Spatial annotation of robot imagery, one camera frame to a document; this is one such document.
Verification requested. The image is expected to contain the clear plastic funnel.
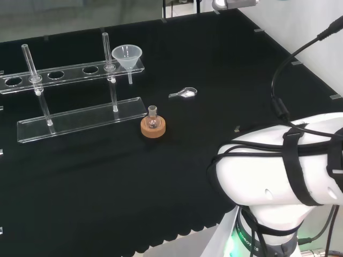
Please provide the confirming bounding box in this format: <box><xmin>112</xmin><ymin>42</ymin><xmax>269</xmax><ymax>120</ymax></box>
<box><xmin>111</xmin><ymin>45</ymin><xmax>143</xmax><ymax>85</ymax></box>

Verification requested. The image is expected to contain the clear glass weighing funnel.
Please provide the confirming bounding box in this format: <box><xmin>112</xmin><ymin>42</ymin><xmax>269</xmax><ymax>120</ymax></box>
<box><xmin>168</xmin><ymin>87</ymin><xmax>198</xmax><ymax>99</ymax></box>

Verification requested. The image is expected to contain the clear acrylic funnel stand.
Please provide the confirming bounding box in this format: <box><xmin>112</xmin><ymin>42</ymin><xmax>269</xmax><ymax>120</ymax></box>
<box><xmin>0</xmin><ymin>32</ymin><xmax>146</xmax><ymax>145</ymax></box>

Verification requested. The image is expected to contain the small round-bottom glass flask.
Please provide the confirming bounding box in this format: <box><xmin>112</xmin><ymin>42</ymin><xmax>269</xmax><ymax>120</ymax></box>
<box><xmin>146</xmin><ymin>105</ymin><xmax>161</xmax><ymax>130</ymax></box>

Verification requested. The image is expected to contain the black bench cloth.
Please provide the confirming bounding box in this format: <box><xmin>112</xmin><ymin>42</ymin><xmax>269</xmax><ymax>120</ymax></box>
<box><xmin>0</xmin><ymin>7</ymin><xmax>343</xmax><ymax>257</ymax></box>

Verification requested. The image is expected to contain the grey white mounted device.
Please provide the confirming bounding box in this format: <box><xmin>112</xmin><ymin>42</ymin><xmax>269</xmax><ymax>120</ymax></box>
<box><xmin>211</xmin><ymin>0</ymin><xmax>260</xmax><ymax>11</ymax></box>

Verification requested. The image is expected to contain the cork ring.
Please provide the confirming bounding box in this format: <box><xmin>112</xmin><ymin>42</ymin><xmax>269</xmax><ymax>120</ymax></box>
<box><xmin>140</xmin><ymin>115</ymin><xmax>167</xmax><ymax>139</ymax></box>

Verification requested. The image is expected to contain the black cable with ferrite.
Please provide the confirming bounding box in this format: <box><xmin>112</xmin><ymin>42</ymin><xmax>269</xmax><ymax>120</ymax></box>
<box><xmin>270</xmin><ymin>15</ymin><xmax>343</xmax><ymax>136</ymax></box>

